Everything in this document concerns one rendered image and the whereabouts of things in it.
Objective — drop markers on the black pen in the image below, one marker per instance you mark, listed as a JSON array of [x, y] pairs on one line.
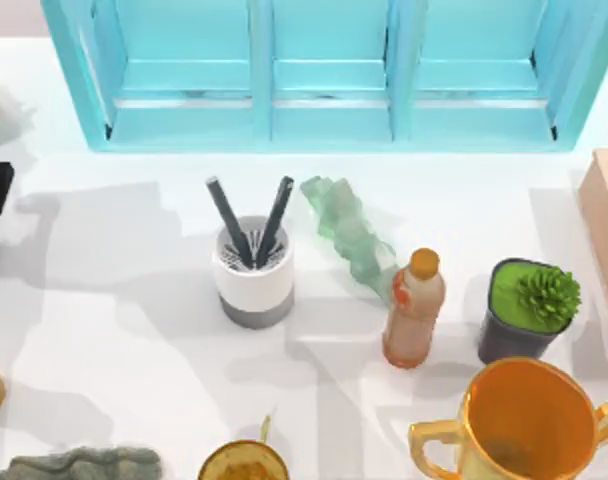
[[226, 215], [274, 215]]

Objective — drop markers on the crumpled pale green bottle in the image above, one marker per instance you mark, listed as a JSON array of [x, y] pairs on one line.
[[349, 225]]

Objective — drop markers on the white and grey pen holder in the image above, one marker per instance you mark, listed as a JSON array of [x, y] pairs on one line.
[[254, 290]]

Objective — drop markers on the orange drink bottle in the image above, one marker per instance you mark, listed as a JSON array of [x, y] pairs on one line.
[[414, 315]]

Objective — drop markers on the light blue rack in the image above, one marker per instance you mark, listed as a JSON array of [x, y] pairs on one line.
[[329, 75]]

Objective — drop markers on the orange round bowl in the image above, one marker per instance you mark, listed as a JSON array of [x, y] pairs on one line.
[[244, 462]]

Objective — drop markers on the green plant in black pot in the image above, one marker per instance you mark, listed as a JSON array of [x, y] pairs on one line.
[[526, 310]]

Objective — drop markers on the gold trophy cup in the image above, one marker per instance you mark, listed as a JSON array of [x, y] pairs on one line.
[[529, 425]]

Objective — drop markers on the salmon-coloured box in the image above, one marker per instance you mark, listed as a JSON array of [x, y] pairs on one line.
[[604, 220]]

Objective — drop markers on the grey-green rough rock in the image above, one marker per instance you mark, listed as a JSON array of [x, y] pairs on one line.
[[84, 464]]

